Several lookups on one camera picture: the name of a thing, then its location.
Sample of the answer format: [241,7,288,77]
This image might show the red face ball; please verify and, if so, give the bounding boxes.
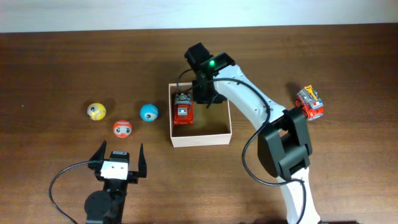
[113,119,132,138]

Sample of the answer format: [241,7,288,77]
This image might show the red toy truck yellow ladder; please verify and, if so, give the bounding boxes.
[295,85,323,121]

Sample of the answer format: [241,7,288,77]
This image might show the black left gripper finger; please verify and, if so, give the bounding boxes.
[88,140,107,170]
[136,144,147,178]

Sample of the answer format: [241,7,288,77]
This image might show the blue face ball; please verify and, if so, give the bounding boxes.
[140,104,159,122]

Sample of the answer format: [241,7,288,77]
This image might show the white cardboard box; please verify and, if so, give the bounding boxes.
[168,83,233,148]

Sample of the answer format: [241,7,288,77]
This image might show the red toy truck blue tracks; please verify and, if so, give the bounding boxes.
[173,93,194,126]

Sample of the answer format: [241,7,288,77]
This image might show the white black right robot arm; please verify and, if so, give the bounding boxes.
[184,43,321,223]

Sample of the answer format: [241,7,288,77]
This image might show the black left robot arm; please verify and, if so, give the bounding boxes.
[85,141,147,223]

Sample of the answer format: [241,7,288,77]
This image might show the yellow face ball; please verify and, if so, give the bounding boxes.
[86,103,106,121]

